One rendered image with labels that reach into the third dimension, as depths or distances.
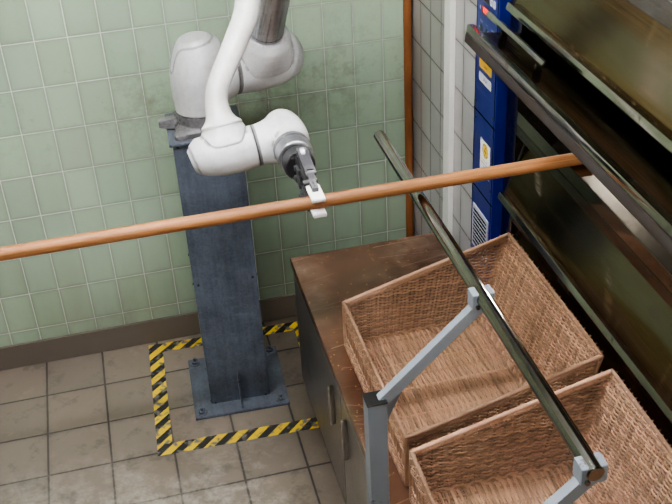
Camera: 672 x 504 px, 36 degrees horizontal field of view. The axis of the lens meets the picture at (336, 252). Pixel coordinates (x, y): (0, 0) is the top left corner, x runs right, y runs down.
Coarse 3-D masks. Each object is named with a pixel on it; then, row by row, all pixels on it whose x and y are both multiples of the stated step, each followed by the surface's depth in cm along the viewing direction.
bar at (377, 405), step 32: (416, 192) 231; (448, 256) 212; (480, 288) 199; (512, 352) 183; (544, 384) 175; (384, 416) 208; (384, 448) 212; (576, 448) 162; (384, 480) 217; (576, 480) 161
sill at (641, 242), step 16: (528, 112) 261; (528, 128) 257; (544, 128) 253; (544, 144) 249; (560, 144) 246; (576, 176) 234; (592, 176) 232; (592, 192) 227; (608, 192) 226; (608, 208) 221; (624, 208) 220; (624, 224) 215; (640, 224) 214; (624, 240) 216; (640, 240) 209; (656, 240) 209; (640, 256) 210; (656, 256) 204; (656, 272) 205
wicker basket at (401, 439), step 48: (384, 288) 274; (432, 288) 278; (528, 288) 263; (384, 336) 282; (432, 336) 282; (480, 336) 280; (528, 336) 262; (576, 336) 241; (384, 384) 246; (432, 384) 265; (480, 384) 264; (432, 432) 229
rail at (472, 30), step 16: (480, 32) 241; (496, 48) 232; (512, 64) 224; (528, 80) 217; (544, 96) 210; (560, 112) 203; (576, 128) 197; (592, 144) 191; (608, 160) 186; (624, 176) 181; (640, 192) 176; (656, 208) 171
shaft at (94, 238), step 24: (480, 168) 231; (504, 168) 231; (528, 168) 232; (552, 168) 234; (336, 192) 226; (360, 192) 226; (384, 192) 227; (408, 192) 228; (192, 216) 220; (216, 216) 220; (240, 216) 221; (264, 216) 223; (48, 240) 215; (72, 240) 215; (96, 240) 216; (120, 240) 218
